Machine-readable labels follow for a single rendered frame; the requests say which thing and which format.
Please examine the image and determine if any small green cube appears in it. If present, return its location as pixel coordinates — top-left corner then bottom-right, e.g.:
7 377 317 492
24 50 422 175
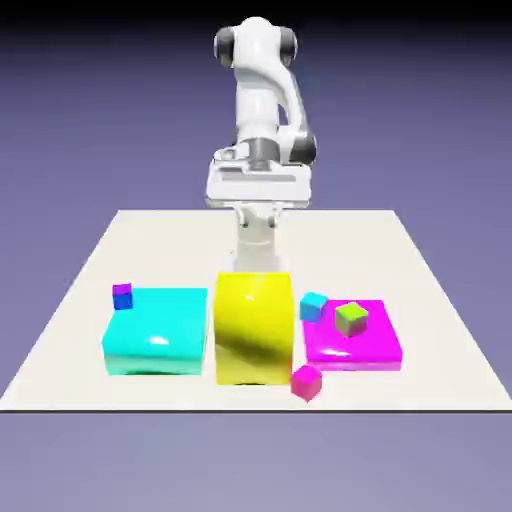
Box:
334 301 370 339

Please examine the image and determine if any small pink cube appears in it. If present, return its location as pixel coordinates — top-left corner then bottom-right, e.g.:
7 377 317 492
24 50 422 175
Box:
290 364 324 403

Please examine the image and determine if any large yellow box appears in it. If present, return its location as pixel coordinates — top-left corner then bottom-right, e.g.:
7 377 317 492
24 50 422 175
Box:
214 272 294 387

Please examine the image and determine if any small cyan cube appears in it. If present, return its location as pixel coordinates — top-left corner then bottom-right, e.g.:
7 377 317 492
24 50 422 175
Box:
299 291 330 325

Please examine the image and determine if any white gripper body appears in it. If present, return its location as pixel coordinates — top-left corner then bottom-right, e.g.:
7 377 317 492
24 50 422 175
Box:
204 158 313 210

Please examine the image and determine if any small blue cube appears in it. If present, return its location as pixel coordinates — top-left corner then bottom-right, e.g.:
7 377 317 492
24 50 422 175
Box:
112 282 134 312

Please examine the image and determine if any large magenta box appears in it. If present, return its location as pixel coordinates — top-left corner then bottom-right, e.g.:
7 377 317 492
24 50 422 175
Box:
302 299 404 372

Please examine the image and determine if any large cyan box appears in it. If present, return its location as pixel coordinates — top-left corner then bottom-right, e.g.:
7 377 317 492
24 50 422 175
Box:
101 286 210 377

